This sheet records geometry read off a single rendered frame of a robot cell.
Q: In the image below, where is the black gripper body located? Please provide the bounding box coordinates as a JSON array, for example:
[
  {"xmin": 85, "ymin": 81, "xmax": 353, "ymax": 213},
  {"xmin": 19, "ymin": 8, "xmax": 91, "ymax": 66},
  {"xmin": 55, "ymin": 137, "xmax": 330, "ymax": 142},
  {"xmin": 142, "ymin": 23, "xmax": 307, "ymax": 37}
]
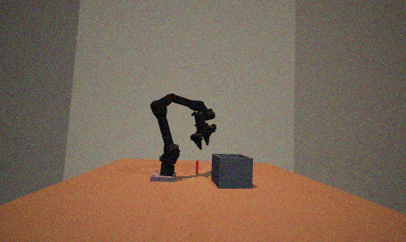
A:
[{"xmin": 191, "ymin": 122, "xmax": 210, "ymax": 140}]

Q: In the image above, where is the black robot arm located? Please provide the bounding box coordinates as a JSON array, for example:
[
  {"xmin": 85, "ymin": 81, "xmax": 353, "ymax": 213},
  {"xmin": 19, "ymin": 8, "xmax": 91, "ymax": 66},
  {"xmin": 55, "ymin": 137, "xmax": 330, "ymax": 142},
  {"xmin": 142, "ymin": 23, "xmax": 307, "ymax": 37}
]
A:
[{"xmin": 150, "ymin": 93, "xmax": 216, "ymax": 176}]

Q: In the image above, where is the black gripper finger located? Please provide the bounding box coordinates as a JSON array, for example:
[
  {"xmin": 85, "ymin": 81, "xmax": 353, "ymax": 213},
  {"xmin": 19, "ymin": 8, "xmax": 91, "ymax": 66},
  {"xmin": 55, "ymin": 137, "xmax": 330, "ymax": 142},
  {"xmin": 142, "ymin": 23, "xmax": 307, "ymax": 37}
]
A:
[
  {"xmin": 203, "ymin": 133, "xmax": 211, "ymax": 145},
  {"xmin": 193, "ymin": 139, "xmax": 203, "ymax": 150}
]

